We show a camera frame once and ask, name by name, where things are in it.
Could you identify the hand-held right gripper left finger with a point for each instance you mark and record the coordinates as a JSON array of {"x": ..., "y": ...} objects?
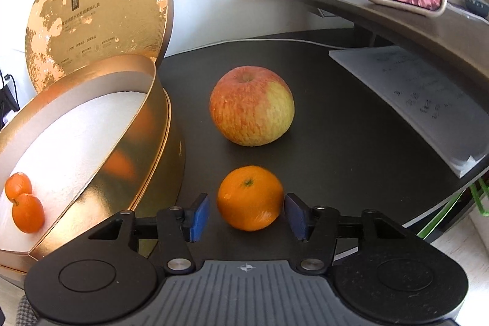
[{"x": 199, "y": 219}]

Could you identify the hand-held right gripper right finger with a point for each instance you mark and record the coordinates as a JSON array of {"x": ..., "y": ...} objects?
[{"x": 297, "y": 217}]

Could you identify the red yellow apple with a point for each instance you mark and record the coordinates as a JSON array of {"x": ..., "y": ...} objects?
[{"x": 248, "y": 108}]

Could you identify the black desktop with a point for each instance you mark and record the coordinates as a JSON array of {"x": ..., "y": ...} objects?
[{"x": 344, "y": 150}]

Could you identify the green bag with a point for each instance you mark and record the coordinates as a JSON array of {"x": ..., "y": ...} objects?
[{"x": 439, "y": 213}]

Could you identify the small orange tangerine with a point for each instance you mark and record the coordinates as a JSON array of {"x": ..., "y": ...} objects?
[
  {"x": 28, "y": 213},
  {"x": 18, "y": 186}
]

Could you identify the stack of white papers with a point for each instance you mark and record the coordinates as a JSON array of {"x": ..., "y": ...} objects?
[{"x": 420, "y": 97}]

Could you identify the person's houndstooth garment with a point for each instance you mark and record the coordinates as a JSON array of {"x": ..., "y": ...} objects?
[{"x": 27, "y": 310}]

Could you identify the dark wooden raised shelf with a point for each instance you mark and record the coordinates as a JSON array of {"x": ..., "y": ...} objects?
[{"x": 401, "y": 22}]

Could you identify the small grey gadget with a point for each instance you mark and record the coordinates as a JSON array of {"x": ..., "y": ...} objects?
[{"x": 477, "y": 5}]

